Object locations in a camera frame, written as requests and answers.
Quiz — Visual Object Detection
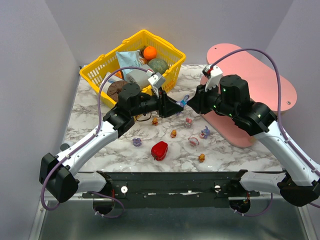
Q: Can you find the purple flower toy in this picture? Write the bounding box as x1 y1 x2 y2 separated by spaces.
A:
132 138 142 147

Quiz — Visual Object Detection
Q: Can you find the grey paper towel roll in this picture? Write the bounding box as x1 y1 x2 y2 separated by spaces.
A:
125 69 154 90

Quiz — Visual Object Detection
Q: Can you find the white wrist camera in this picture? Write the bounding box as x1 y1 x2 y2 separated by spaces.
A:
202 65 223 92
147 72 166 98

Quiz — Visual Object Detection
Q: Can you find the light blue chips bag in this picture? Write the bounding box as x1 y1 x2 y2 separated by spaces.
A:
115 50 143 68

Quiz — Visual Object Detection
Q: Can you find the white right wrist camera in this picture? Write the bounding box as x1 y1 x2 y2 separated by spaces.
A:
202 65 223 92

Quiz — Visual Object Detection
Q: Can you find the red bell pepper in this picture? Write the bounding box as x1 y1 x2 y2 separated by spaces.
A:
151 141 169 162

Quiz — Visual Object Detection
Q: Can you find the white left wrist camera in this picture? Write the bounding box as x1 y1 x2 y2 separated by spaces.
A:
147 72 166 98

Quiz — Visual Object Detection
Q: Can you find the yellow plastic shopping basket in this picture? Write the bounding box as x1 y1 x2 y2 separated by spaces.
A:
79 29 187 110

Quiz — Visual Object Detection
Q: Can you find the purple bunny toy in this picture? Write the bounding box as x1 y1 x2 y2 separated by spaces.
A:
199 126 211 139

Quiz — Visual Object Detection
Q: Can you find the white package blue handle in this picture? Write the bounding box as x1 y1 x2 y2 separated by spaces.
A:
100 72 122 94

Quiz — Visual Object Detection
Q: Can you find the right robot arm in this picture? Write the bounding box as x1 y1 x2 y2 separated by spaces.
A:
187 75 320 207

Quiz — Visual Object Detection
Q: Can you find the pink three-tier shelf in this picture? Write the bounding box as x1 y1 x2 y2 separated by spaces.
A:
202 43 297 148

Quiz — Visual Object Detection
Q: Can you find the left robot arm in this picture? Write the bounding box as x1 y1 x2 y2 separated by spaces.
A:
39 83 183 203

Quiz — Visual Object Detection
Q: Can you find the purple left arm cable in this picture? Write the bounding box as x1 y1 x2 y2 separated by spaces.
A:
40 66 150 219

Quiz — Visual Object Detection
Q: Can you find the black mounting rail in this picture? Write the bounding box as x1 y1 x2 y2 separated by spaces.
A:
82 171 261 210

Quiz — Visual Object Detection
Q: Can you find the orange fruit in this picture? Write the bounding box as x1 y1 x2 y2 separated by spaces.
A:
143 46 158 61

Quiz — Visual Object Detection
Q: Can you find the orange bear toy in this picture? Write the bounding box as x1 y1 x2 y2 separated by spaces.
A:
152 117 158 126
198 153 205 163
170 130 177 138

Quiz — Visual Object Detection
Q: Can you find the white bottle black cap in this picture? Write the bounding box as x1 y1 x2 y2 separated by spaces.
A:
59 140 74 152

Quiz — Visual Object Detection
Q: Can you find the pink ring toy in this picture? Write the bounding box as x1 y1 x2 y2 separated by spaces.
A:
188 137 200 147

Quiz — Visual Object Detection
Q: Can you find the green melon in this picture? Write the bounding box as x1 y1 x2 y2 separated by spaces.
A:
148 58 169 75

